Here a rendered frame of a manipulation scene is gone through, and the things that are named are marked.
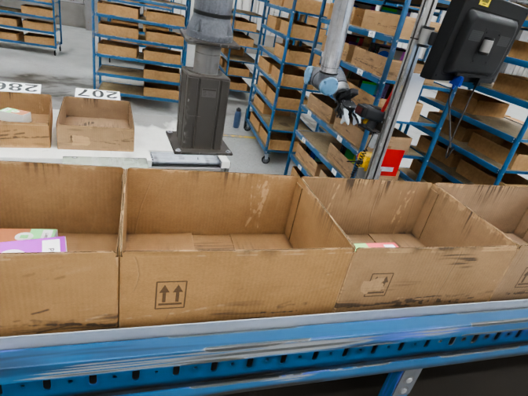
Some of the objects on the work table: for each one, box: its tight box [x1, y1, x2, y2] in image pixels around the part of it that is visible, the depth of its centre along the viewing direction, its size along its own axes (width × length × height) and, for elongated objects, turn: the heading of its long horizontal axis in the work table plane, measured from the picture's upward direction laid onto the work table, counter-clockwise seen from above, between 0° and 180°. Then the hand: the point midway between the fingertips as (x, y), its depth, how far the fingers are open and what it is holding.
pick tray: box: [56, 96, 134, 152], centre depth 169 cm, size 28×38×10 cm
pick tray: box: [0, 91, 53, 149], centre depth 157 cm, size 28×38×10 cm
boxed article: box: [0, 108, 31, 123], centre depth 164 cm, size 6×10×5 cm, turn 67°
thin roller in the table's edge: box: [152, 159, 220, 165], centre depth 164 cm, size 2×28×2 cm, turn 92°
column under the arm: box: [166, 66, 233, 156], centre depth 174 cm, size 26×26×33 cm
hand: (353, 122), depth 187 cm, fingers open, 5 cm apart
